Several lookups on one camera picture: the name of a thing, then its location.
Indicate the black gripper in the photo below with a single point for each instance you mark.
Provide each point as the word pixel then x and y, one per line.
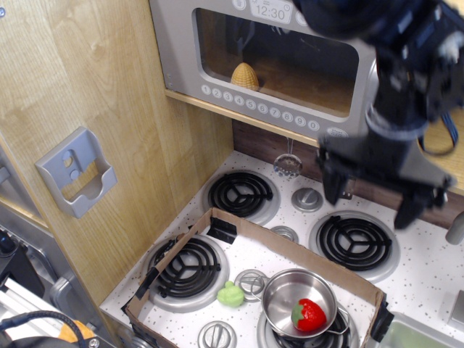
pixel 395 165

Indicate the grey toy microwave door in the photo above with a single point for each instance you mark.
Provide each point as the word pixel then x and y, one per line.
pixel 309 84

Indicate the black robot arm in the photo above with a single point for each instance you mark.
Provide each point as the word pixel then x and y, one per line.
pixel 419 63

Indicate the hanging toy spatula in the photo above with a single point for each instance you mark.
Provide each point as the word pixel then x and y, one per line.
pixel 349 189

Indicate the back right black burner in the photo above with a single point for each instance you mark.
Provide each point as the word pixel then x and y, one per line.
pixel 357 241

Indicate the back silver stove knob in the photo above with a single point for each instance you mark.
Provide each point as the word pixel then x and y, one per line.
pixel 307 200

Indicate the silver stove knob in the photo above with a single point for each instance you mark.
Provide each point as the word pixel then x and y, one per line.
pixel 307 200
pixel 252 282
pixel 217 334

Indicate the grey toy faucet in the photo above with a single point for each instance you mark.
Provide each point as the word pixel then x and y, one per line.
pixel 455 232

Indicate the small middle stove knob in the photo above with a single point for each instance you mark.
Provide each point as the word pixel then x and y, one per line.
pixel 286 232

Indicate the small steel pot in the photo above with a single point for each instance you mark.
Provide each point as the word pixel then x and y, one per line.
pixel 285 289

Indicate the red toy strawberry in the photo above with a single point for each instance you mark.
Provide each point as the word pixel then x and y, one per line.
pixel 307 315

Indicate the toy sink basin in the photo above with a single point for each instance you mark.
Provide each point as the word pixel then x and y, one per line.
pixel 407 332

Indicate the centre silver stove knob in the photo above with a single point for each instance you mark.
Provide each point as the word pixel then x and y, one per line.
pixel 252 282

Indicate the cardboard tray border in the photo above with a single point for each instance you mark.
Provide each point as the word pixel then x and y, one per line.
pixel 378 321

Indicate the green toy vegetable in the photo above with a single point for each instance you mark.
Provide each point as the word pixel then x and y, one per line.
pixel 231 295

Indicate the yellow toy corn cob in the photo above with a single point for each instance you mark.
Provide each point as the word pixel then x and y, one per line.
pixel 245 76

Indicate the front left black burner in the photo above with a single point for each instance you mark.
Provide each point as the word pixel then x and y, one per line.
pixel 192 279

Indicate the front silver stove knob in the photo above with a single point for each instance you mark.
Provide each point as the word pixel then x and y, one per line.
pixel 217 334

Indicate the orange round object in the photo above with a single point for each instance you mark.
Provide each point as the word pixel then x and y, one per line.
pixel 67 334

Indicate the grey wall holder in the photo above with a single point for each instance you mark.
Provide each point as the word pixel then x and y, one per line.
pixel 68 161

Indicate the grey oven door handle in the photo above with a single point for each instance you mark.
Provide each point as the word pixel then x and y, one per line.
pixel 61 294

